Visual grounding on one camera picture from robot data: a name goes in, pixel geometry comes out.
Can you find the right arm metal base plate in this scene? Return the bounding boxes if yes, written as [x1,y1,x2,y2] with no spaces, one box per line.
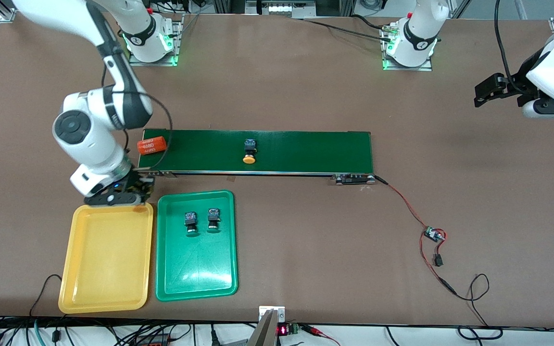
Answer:
[128,14,184,67]

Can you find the red clip lead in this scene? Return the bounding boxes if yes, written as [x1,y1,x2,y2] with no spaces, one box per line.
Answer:
[301,324,341,346]

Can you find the black base power cable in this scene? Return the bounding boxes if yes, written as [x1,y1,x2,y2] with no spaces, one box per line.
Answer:
[301,13,395,43]

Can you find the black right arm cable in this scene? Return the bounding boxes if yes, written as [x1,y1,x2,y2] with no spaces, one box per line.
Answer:
[101,62,173,173]

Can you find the yellow plastic tray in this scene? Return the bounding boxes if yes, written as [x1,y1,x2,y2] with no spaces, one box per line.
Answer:
[58,202,154,314]

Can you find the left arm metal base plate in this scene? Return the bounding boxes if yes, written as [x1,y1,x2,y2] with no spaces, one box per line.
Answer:
[382,24,433,72]

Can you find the green conveyor belt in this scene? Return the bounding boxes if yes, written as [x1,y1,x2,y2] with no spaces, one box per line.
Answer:
[136,129,376,185]

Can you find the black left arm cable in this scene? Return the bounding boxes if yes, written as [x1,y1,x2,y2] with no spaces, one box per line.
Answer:
[493,0,528,94]

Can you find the lit metal rack unit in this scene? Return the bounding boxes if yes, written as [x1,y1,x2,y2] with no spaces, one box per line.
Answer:
[246,0,317,19]

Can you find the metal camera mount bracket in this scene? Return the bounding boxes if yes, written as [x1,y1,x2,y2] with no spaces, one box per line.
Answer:
[246,306,286,346]

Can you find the thin black looped cable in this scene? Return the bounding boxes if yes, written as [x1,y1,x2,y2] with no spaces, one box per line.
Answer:
[455,274,504,339]

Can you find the green plastic tray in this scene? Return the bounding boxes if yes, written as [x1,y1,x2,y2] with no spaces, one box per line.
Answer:
[155,190,238,302]

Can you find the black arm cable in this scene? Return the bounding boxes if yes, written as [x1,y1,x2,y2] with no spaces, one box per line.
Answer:
[101,62,173,173]
[493,0,528,94]

